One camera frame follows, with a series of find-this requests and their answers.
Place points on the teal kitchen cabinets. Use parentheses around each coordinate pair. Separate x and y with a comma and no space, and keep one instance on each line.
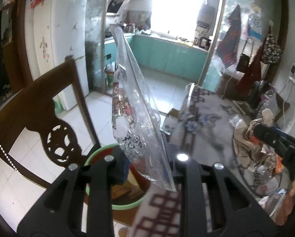
(167,56)

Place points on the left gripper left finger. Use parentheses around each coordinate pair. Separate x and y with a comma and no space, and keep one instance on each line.
(79,201)

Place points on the plaid hanging cloth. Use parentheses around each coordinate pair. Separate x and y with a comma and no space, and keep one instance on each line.
(227,49)

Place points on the patterned floral tablecloth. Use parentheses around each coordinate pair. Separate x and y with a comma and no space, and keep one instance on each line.
(203,132)

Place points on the pile of wrappers trash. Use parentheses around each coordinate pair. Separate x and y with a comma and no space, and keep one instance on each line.
(262,170)

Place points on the range hood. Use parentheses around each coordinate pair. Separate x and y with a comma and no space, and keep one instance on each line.
(116,7)

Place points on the cardboard box on floor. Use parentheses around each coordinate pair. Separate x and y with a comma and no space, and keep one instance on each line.
(170,120)

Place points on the white refrigerator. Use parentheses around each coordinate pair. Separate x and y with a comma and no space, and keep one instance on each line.
(59,31)

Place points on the green red trash bucket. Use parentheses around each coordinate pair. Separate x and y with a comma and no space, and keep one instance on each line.
(132,192)

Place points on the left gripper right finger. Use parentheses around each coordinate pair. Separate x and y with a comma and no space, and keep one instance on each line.
(214,202)

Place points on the dark wooden chair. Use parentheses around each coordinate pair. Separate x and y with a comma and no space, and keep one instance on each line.
(33,109)

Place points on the clear printed plastic bag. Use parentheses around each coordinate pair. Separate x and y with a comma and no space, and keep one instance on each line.
(135,117)

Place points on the small green kitchen bin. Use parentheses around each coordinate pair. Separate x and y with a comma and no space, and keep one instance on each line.
(110,70)

